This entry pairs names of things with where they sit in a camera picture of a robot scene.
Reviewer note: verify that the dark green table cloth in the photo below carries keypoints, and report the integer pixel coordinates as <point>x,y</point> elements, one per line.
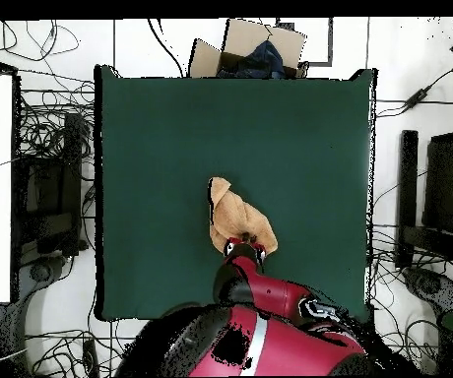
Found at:
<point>151,157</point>

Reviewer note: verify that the black flat panel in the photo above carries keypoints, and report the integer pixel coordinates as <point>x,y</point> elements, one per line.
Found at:
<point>445,185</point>

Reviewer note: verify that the black chair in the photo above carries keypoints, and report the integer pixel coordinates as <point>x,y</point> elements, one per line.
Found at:
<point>49,189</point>

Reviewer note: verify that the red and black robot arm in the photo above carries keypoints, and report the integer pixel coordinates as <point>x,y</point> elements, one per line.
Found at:
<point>285,346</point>

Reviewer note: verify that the black power adapter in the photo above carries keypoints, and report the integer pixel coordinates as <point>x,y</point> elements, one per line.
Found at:
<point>415,99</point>

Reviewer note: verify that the orange terry towel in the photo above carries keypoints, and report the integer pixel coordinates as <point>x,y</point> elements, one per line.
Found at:
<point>238,212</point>

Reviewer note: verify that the blue jeans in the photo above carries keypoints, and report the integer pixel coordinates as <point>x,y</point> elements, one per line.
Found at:
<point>266,55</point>

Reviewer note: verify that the open cardboard box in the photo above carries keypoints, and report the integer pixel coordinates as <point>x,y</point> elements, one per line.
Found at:
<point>246,37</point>

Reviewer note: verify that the black upright bar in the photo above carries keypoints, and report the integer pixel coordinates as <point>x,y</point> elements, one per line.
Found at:
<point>407,177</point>

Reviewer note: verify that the black rectangular frame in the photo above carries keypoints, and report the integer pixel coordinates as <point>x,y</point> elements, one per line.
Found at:
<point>330,43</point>

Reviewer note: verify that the grey stand base with caster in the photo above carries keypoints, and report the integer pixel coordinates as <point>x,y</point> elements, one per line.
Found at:
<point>39,272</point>
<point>427,283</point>

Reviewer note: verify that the black power strip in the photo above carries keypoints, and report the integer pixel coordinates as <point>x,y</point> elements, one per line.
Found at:
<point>90,356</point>

